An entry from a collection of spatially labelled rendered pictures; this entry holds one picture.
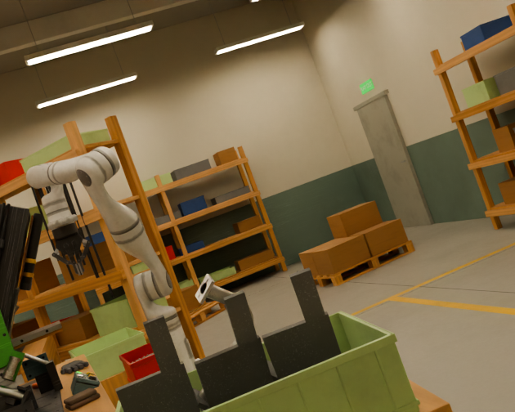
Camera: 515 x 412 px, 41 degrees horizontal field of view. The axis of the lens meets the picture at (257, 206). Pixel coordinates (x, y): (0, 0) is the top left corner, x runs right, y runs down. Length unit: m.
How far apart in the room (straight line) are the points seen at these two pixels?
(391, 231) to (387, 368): 7.24
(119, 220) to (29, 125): 9.83
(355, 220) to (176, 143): 4.11
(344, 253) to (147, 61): 5.44
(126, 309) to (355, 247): 3.88
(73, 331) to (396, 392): 4.50
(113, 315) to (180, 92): 7.18
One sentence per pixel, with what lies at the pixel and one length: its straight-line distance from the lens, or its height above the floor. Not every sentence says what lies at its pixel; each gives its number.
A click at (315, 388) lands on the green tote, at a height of 0.92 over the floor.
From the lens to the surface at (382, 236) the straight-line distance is 8.60.
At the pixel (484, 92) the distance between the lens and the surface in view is 7.86.
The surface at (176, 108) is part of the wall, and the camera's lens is 11.93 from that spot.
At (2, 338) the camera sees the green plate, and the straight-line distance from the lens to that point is 2.60.
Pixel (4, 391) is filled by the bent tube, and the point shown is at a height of 1.00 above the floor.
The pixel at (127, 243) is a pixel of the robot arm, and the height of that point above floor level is 1.32.
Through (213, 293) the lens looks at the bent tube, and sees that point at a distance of 1.45.
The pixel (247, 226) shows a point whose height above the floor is 0.92.
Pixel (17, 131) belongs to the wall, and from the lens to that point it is 11.76.
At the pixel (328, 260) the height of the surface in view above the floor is 0.32.
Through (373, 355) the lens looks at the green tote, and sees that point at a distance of 1.45.
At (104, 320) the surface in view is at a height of 0.84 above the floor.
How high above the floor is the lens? 1.32
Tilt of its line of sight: 1 degrees down
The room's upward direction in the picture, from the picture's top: 20 degrees counter-clockwise
